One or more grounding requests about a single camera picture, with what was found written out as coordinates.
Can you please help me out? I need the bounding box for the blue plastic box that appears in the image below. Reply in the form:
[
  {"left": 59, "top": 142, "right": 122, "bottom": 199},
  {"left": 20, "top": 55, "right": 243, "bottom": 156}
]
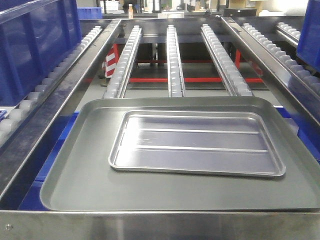
[{"left": 0, "top": 0, "right": 82, "bottom": 107}]

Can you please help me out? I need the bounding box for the steel divider rail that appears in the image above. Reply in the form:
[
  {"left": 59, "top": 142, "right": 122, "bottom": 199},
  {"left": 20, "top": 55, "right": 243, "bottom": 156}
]
[
  {"left": 220, "top": 17, "right": 320, "bottom": 131},
  {"left": 0, "top": 19, "right": 122, "bottom": 198}
]

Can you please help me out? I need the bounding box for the centre-right white roller track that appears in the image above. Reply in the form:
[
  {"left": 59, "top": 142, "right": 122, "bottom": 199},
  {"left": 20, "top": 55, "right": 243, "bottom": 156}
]
[{"left": 201, "top": 24, "right": 254, "bottom": 97}]

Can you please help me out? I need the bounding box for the large grey serving tray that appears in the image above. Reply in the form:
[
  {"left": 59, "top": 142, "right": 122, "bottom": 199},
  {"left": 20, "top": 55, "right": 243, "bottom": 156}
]
[{"left": 40, "top": 96, "right": 320, "bottom": 211}]

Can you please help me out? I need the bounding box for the left white roller track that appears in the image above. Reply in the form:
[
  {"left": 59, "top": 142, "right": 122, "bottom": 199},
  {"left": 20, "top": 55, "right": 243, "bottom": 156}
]
[{"left": 0, "top": 25, "right": 103, "bottom": 145}]

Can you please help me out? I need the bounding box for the right steel divider rail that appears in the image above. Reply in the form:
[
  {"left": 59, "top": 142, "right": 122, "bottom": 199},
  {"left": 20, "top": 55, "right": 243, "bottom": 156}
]
[{"left": 220, "top": 17, "right": 320, "bottom": 131}]

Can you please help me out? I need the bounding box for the left steel divider rail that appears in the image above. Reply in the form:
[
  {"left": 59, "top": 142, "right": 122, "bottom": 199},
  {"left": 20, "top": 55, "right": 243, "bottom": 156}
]
[{"left": 0, "top": 19, "right": 122, "bottom": 198}]

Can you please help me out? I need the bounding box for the small silver metal tray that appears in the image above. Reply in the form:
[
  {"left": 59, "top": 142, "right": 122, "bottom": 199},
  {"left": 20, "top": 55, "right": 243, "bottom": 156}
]
[{"left": 108, "top": 109, "right": 286, "bottom": 178}]

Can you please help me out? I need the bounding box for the red metal frame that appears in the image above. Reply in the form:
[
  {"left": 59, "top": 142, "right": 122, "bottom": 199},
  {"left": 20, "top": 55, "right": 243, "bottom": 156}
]
[{"left": 105, "top": 44, "right": 263, "bottom": 84}]

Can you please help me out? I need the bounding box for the blue bin far right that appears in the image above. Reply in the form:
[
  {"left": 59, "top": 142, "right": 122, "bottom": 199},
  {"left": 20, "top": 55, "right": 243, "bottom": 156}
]
[{"left": 296, "top": 0, "right": 320, "bottom": 72}]

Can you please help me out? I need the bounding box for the centre white roller track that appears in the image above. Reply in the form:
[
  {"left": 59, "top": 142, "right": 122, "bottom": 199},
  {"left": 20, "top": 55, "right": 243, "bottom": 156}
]
[{"left": 166, "top": 25, "right": 186, "bottom": 97}]

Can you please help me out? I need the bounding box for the right white roller track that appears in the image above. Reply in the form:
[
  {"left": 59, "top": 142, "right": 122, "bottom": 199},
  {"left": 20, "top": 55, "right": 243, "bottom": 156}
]
[{"left": 242, "top": 23, "right": 320, "bottom": 96}]

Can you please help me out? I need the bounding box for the steel front rack rail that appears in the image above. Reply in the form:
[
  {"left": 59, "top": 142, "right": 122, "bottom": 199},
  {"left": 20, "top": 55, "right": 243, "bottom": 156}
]
[{"left": 0, "top": 210, "right": 320, "bottom": 240}]

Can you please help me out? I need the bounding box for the centre-left white roller track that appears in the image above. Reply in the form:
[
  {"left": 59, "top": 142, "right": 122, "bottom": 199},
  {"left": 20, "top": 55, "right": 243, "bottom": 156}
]
[{"left": 103, "top": 25, "right": 142, "bottom": 99}]

